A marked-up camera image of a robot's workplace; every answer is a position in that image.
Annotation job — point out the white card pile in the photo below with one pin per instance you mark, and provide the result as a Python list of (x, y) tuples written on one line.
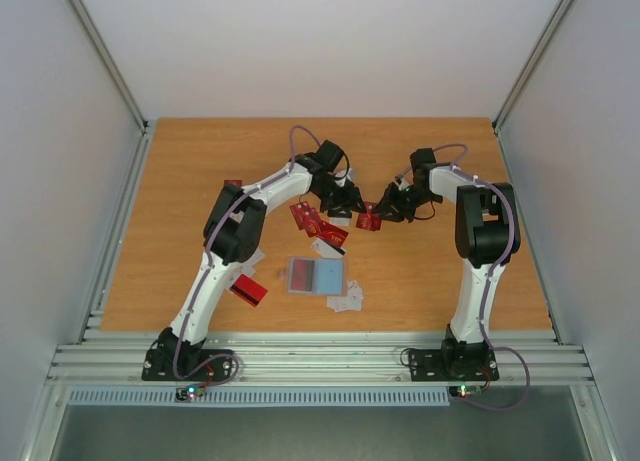
[(351, 301)]

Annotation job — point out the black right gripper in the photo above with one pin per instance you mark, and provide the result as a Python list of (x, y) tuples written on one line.
[(395, 203)]

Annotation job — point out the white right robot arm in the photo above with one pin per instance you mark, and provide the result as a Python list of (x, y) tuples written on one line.
[(486, 235)]

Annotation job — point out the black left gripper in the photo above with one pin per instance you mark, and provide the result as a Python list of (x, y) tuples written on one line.
[(349, 203)]

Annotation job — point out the pink leather card holder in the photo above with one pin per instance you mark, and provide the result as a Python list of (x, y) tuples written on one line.
[(329, 279)]

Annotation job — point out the white VIP card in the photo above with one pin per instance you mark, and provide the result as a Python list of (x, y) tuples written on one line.
[(327, 250)]

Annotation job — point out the white card under arm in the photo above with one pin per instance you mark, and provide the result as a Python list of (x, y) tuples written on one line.
[(249, 267)]

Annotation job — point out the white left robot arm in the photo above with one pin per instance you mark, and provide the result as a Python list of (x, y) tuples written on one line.
[(232, 234)]

